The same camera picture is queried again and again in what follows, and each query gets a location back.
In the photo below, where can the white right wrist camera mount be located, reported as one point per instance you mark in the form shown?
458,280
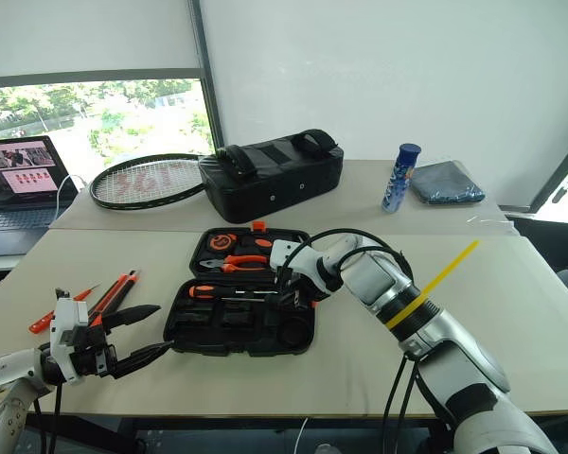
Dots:
284,253

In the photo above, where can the dark laptop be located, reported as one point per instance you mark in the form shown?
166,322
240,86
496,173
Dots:
14,222

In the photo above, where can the slim orange test pen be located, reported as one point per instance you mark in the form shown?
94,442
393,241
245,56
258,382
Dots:
40,325

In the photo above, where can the folded blue cloth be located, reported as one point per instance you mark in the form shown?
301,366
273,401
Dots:
447,184

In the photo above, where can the blue tube bottle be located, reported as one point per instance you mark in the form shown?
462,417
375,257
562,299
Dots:
400,179

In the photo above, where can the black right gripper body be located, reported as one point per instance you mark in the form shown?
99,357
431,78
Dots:
300,288

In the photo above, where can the black plastic tool case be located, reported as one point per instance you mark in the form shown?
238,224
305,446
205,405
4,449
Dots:
218,326

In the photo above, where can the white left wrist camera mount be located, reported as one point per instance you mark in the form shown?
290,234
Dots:
66,321

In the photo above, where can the dark window frame post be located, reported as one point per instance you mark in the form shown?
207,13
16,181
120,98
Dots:
203,71

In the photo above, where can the yellow zip tie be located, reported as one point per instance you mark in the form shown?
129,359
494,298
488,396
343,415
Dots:
449,267

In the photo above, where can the dark slanted window frame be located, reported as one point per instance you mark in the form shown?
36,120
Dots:
556,175

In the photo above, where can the orange case latch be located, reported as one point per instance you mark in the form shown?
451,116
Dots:
258,226

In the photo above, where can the white roller blind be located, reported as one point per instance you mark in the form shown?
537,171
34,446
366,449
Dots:
85,33

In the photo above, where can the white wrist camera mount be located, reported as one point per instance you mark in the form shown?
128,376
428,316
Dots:
284,253
66,321

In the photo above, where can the orange black screwdriver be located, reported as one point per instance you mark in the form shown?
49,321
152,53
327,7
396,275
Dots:
201,291
255,292

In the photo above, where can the orange black tape measure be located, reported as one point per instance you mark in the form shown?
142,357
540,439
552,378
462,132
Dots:
221,240

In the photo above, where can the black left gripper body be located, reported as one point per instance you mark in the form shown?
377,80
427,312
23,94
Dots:
94,352

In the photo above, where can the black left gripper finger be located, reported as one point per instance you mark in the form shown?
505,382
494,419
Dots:
144,357
135,313

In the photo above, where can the black fabric bag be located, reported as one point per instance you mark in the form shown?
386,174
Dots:
274,184

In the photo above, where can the orange black claw hammer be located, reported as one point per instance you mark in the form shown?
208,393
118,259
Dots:
263,243

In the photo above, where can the orange black utility knife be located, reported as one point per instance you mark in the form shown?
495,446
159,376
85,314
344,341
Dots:
118,291

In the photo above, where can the clear plastic wrapper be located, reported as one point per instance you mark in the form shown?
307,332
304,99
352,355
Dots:
492,223

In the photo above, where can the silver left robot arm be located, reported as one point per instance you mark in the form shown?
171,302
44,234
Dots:
9,373

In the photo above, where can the black badminton racket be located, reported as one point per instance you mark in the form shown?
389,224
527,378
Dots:
99,196

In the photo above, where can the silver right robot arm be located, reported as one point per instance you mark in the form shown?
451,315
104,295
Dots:
397,293

